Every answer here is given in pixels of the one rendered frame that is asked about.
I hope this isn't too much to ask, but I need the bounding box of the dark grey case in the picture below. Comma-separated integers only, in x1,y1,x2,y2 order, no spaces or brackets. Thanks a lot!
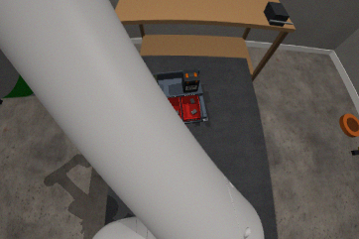
181,69,200,93

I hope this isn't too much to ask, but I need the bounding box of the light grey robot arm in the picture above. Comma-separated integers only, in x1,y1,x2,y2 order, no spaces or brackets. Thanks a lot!
0,0,265,239

